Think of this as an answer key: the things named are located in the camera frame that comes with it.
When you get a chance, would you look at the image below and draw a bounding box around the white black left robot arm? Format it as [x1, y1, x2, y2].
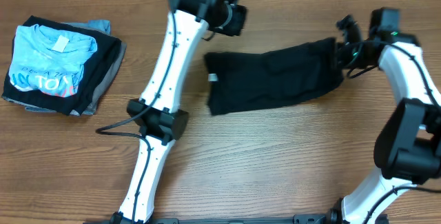
[109, 0, 247, 223]

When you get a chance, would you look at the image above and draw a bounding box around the black t-shirt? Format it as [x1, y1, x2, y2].
[204, 38, 343, 116]

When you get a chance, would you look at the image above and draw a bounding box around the grey folded garment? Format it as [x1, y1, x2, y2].
[68, 20, 127, 115]

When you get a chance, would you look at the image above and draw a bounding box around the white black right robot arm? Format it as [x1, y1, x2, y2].
[319, 8, 440, 224]

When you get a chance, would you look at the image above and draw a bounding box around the black folded garment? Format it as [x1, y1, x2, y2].
[2, 16, 122, 115]

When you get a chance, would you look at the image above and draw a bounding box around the light blue printed t-shirt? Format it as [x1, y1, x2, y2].
[8, 24, 98, 98]

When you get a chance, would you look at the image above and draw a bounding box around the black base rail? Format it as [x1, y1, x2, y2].
[137, 213, 331, 224]

